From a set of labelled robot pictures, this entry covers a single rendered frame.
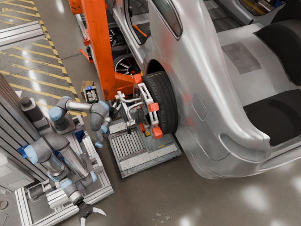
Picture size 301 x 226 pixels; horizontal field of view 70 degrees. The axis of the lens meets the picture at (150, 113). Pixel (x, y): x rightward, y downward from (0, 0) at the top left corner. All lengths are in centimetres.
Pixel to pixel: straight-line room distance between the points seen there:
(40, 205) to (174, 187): 152
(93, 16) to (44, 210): 199
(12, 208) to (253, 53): 317
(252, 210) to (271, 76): 159
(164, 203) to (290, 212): 150
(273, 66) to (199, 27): 146
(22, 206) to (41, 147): 138
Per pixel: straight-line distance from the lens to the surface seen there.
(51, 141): 149
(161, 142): 276
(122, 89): 265
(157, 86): 201
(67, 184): 158
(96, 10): 194
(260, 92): 265
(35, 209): 276
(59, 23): 503
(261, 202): 312
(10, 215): 285
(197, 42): 157
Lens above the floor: 271
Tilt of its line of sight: 57 degrees down
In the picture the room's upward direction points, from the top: 5 degrees clockwise
